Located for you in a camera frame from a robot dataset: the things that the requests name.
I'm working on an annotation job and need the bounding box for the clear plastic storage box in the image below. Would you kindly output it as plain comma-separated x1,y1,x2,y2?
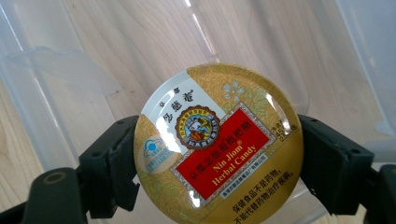
0,0,396,224

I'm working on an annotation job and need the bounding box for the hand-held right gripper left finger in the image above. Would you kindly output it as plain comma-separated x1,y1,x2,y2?
78,115,141,219

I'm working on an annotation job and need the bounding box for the round gold candy tin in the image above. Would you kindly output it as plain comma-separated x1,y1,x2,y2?
133,63,304,224

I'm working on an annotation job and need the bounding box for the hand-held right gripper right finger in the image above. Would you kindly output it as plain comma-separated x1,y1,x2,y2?
297,114,375,217

